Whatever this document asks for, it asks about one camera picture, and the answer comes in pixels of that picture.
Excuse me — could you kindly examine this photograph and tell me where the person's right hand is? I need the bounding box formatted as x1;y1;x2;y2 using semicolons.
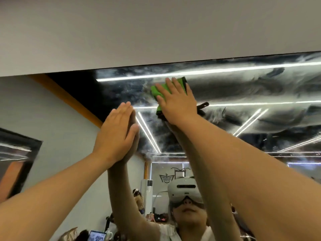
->
154;77;199;126

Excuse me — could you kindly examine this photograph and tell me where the person's left hand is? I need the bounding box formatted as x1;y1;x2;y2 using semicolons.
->
92;101;140;169

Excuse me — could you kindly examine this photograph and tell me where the green cleaning cloth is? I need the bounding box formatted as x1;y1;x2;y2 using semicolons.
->
150;77;188;119

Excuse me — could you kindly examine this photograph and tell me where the person's right forearm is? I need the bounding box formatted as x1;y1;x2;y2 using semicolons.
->
171;114;321;241

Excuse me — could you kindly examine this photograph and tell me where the person's left forearm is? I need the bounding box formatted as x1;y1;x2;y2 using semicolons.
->
0;151;119;241

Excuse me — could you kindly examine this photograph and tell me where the white standing air conditioner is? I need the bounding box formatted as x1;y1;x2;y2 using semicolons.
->
140;179;153;215

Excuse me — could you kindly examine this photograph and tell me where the white head-worn headset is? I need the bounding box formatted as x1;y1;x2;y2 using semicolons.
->
167;177;204;205

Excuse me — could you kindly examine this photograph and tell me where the laptop with lit screen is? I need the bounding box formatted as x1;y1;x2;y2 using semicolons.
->
87;230;107;241

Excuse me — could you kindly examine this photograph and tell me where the large wall mirror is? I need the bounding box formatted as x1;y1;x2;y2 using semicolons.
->
0;51;321;241

